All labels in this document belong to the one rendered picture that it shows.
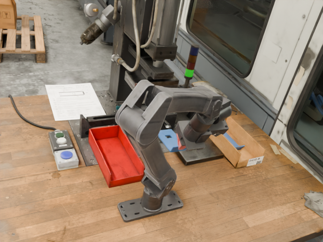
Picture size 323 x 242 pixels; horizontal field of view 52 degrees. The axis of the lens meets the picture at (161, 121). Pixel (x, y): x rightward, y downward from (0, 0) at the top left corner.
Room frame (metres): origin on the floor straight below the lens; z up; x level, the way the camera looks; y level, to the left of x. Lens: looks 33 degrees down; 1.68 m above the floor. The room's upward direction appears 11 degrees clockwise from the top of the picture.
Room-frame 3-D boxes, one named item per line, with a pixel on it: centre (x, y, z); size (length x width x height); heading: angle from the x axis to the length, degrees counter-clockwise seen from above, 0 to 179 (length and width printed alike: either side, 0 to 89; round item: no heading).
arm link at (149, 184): (0.73, -0.02, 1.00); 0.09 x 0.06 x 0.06; 48
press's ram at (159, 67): (1.20, 0.10, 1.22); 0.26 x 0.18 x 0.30; 31
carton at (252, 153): (1.12, -0.30, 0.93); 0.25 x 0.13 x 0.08; 31
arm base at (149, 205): (0.72, -0.02, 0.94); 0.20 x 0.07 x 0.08; 121
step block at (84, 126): (1.01, 0.26, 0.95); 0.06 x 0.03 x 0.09; 121
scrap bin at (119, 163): (0.90, 0.14, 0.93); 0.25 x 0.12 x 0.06; 31
